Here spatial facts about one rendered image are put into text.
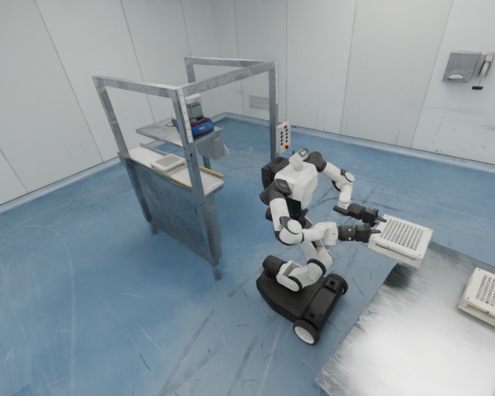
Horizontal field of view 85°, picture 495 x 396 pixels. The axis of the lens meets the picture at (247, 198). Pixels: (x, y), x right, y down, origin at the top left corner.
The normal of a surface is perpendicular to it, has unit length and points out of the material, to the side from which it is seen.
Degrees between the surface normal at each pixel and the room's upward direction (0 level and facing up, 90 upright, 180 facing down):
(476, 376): 0
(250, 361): 0
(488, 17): 90
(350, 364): 0
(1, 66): 90
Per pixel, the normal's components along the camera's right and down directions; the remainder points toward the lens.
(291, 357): -0.07, -0.82
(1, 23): 0.76, 0.32
